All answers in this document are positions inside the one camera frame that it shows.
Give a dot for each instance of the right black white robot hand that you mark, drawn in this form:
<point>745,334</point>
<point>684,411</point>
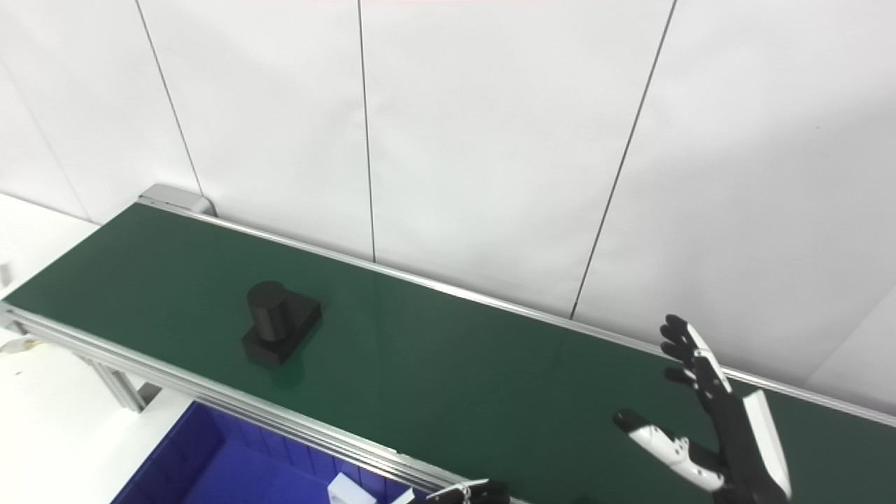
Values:
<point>742,455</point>

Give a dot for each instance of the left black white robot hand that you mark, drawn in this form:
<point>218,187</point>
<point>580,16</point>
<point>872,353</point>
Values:
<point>476,493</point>

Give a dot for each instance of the black block with cylinder part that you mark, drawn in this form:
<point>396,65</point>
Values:
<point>276,322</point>

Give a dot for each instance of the green conveyor belt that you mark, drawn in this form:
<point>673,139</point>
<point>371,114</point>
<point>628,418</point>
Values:
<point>434,364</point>
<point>210,399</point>

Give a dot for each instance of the blue plastic bin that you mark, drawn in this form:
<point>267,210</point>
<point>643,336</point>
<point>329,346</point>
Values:
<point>231,469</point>

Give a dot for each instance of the aluminium conveyor leg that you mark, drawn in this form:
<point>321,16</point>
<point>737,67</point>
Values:
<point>119,385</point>

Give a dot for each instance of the white square plate with hole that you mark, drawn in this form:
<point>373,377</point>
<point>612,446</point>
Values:
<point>346,490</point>

